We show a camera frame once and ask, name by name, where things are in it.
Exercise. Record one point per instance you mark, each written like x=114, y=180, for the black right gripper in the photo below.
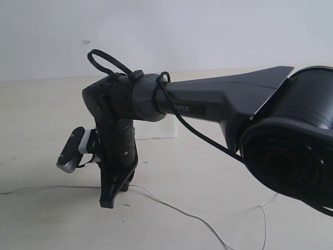
x=117, y=140

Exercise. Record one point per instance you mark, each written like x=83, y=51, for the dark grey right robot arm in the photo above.
x=278, y=119

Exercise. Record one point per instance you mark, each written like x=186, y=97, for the clear plastic storage box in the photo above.
x=165, y=128

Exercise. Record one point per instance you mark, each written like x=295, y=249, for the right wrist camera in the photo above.
x=80, y=142

